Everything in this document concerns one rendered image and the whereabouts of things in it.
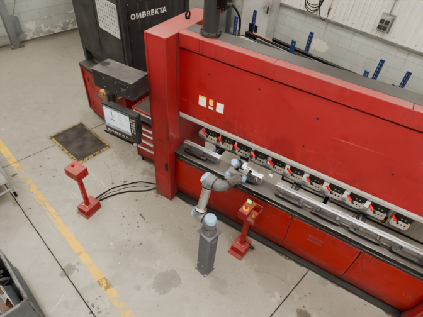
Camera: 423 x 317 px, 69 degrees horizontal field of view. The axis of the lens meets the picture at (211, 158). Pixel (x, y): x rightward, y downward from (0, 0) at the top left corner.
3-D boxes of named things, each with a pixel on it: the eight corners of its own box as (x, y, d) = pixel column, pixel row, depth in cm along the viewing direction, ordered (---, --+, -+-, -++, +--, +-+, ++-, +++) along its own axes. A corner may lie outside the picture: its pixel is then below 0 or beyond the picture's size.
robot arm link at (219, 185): (225, 186, 269) (248, 173, 309) (214, 180, 273) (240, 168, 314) (220, 197, 273) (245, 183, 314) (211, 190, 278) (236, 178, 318)
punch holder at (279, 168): (269, 168, 324) (272, 156, 312) (272, 163, 329) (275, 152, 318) (282, 174, 319) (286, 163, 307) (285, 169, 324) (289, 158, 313)
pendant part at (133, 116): (106, 129, 340) (100, 102, 315) (113, 124, 348) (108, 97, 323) (138, 144, 326) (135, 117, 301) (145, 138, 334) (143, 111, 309)
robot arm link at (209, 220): (211, 233, 297) (211, 224, 288) (200, 225, 303) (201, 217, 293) (218, 224, 305) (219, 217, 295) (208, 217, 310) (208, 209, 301)
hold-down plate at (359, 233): (347, 231, 310) (349, 229, 308) (349, 227, 313) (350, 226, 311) (378, 246, 300) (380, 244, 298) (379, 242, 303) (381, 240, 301)
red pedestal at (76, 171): (76, 212, 406) (59, 168, 349) (91, 200, 422) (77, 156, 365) (87, 219, 400) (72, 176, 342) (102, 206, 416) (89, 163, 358)
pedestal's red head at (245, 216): (236, 216, 339) (239, 206, 327) (245, 207, 349) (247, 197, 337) (252, 226, 332) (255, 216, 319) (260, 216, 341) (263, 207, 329)
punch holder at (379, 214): (366, 212, 290) (373, 202, 279) (367, 207, 296) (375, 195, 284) (382, 220, 285) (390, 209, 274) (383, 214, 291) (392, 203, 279)
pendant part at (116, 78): (104, 135, 354) (89, 67, 295) (119, 124, 370) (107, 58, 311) (140, 152, 338) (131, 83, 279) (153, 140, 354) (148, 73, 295)
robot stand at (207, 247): (204, 277, 355) (209, 242, 301) (194, 266, 363) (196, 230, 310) (215, 267, 365) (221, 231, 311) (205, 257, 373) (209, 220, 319)
